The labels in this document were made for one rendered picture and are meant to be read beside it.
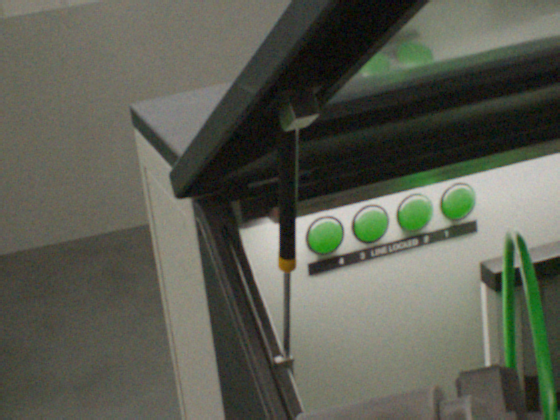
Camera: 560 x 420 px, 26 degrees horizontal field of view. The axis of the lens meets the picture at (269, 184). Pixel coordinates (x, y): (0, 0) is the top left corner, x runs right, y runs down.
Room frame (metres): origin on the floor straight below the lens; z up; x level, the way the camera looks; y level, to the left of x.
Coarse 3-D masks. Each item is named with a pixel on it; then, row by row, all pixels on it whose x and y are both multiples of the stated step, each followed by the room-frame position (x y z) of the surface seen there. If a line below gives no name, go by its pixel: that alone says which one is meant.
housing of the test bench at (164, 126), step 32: (192, 96) 1.61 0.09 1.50; (160, 128) 1.48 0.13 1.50; (192, 128) 1.46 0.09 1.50; (160, 160) 1.47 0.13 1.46; (160, 192) 1.50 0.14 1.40; (160, 224) 1.54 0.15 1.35; (192, 224) 1.35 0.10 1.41; (160, 256) 1.57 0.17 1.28; (192, 256) 1.37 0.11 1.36; (160, 288) 1.60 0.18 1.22; (192, 288) 1.41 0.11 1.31; (192, 320) 1.43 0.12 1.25; (192, 352) 1.46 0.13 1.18; (192, 384) 1.50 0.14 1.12; (192, 416) 1.53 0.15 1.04
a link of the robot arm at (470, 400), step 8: (448, 400) 0.54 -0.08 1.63; (456, 400) 0.54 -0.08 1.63; (464, 400) 0.53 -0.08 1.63; (472, 400) 0.54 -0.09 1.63; (480, 400) 0.56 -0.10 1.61; (440, 408) 0.53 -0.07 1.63; (448, 408) 0.53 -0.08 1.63; (456, 408) 0.53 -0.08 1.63; (464, 408) 0.53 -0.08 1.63; (472, 408) 0.53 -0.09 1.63; (480, 408) 0.55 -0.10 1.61; (440, 416) 0.53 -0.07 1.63; (448, 416) 0.53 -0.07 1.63; (456, 416) 0.52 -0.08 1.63; (464, 416) 0.52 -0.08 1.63; (472, 416) 0.52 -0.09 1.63; (480, 416) 0.55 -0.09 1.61; (488, 416) 0.57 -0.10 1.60
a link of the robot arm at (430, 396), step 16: (368, 400) 0.55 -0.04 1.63; (384, 400) 0.54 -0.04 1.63; (400, 400) 0.54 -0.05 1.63; (416, 400) 0.53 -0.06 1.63; (432, 400) 0.53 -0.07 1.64; (304, 416) 0.55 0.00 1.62; (320, 416) 0.55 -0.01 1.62; (336, 416) 0.54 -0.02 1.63; (352, 416) 0.54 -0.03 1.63; (368, 416) 0.53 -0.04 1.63; (384, 416) 0.53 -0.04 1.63; (400, 416) 0.53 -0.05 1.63; (416, 416) 0.52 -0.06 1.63; (432, 416) 0.52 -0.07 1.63
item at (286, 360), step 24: (288, 144) 1.03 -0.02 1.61; (288, 168) 1.04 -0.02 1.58; (288, 192) 1.06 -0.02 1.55; (288, 216) 1.07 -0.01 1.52; (288, 240) 1.08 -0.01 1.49; (288, 264) 1.10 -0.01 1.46; (288, 288) 1.12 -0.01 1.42; (288, 312) 1.14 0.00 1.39; (288, 336) 1.16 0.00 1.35; (288, 360) 1.17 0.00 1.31
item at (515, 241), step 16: (512, 240) 1.18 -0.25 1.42; (512, 256) 1.28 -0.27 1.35; (528, 256) 1.13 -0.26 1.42; (512, 272) 1.30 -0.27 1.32; (528, 272) 1.11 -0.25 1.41; (512, 288) 1.31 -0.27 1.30; (528, 288) 1.09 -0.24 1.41; (512, 304) 1.32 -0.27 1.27; (528, 304) 1.07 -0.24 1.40; (512, 320) 1.32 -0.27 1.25; (512, 336) 1.32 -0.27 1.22; (544, 336) 1.04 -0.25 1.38; (512, 352) 1.33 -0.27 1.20; (544, 352) 1.03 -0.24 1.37; (544, 368) 1.01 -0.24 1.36; (544, 384) 1.00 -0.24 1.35; (544, 400) 0.99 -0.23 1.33; (544, 416) 0.99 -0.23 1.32
